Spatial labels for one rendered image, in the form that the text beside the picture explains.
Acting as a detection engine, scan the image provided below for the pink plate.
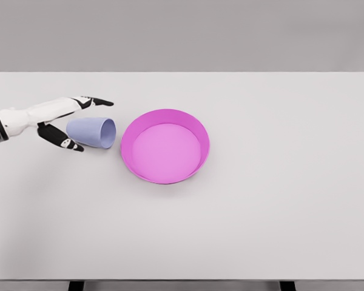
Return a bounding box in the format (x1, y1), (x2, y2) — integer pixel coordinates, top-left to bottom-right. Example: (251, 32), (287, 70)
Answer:
(120, 109), (211, 186)

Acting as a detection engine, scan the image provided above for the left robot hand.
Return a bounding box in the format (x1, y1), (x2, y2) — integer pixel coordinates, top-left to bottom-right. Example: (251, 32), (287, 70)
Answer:
(24, 96), (115, 153)

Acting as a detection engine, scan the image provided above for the lavender cup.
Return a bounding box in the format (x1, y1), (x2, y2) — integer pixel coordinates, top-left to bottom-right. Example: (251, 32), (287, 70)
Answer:
(66, 117), (116, 150)

